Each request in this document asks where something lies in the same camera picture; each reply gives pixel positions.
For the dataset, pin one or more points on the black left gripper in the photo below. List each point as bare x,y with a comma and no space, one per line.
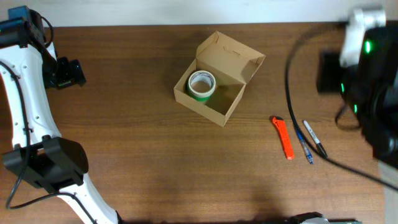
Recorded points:
71,74

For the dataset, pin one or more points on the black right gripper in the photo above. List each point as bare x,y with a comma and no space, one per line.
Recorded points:
326,61

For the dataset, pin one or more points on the orange utility knife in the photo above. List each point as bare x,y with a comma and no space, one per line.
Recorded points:
281,128

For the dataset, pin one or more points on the blue ballpoint pen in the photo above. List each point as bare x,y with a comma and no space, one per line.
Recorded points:
305,147

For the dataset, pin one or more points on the white masking tape roll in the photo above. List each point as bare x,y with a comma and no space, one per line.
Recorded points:
201,81

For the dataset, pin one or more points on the green tape roll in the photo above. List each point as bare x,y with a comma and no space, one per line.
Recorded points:
199,96

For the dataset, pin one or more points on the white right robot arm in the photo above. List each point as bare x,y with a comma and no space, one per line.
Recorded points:
364,73

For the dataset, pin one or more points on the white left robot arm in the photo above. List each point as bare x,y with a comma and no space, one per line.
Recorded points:
41,156

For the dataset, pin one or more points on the black sharpie marker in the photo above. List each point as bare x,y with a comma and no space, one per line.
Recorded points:
315,139

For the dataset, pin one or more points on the brown cardboard box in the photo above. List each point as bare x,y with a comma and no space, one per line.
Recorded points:
232,63

